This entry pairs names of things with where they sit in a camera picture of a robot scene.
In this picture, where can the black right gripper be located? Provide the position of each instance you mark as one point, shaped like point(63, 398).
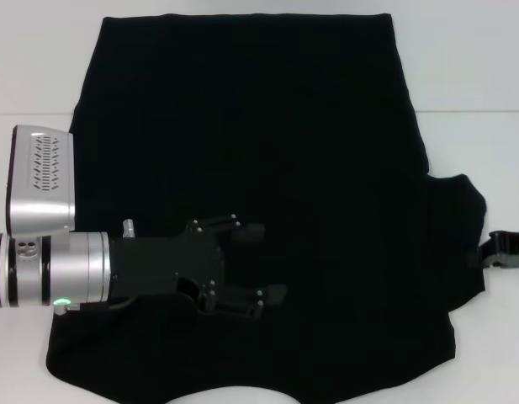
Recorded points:
point(513, 248)

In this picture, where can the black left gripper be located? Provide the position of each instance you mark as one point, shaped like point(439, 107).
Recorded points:
point(166, 265)

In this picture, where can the black t-shirt with FREE print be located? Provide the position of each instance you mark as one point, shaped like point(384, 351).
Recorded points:
point(284, 126)

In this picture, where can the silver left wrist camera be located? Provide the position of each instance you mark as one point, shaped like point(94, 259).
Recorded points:
point(40, 177)

